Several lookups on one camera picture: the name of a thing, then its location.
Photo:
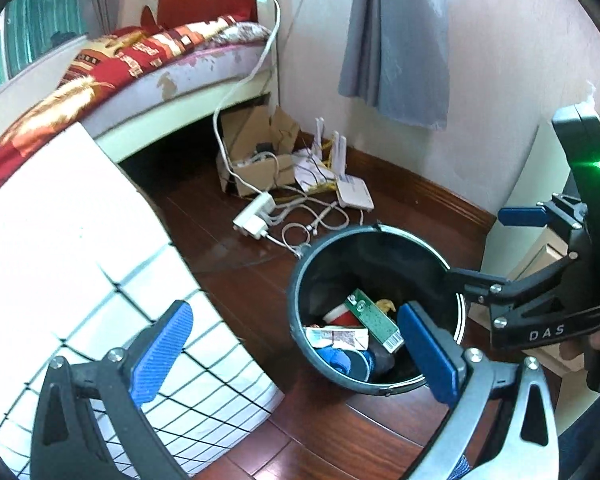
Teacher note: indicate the person's right hand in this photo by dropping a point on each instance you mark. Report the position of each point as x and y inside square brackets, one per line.
[572, 348]

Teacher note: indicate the brown cardboard box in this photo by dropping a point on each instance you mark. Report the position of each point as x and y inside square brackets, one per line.
[259, 147]

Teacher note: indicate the white power strip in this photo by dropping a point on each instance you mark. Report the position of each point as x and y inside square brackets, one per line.
[253, 220]

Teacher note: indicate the white wifi router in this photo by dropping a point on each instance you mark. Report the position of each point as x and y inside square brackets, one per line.
[351, 191]

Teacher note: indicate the yellow fluffy towel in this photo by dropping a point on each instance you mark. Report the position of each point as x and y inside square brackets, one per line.
[386, 306]

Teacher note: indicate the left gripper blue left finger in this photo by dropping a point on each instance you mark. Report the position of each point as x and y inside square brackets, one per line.
[66, 440]

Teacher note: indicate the window with green curtain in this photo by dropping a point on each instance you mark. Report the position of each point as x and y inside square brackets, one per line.
[31, 28]

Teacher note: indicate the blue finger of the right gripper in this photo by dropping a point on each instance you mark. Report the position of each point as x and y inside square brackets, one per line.
[534, 295]
[562, 213]

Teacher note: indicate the black round trash bin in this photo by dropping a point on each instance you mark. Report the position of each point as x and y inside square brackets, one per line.
[385, 263]

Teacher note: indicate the red paper cup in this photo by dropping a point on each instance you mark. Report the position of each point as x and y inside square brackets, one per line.
[341, 316]

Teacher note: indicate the green white carton box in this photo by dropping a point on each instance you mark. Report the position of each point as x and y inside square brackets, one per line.
[380, 326]

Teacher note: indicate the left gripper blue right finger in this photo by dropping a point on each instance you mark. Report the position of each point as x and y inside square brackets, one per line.
[522, 442]

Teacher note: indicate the bed with red headboard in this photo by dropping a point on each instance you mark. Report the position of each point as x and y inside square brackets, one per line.
[230, 68]

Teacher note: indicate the red yellow patterned blanket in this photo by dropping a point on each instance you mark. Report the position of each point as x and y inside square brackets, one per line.
[77, 97]

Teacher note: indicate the blue grey curtain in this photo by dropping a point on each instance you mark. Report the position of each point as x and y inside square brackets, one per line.
[397, 60]

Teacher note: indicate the white checkered tablecloth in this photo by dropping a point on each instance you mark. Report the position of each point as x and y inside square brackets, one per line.
[85, 265]

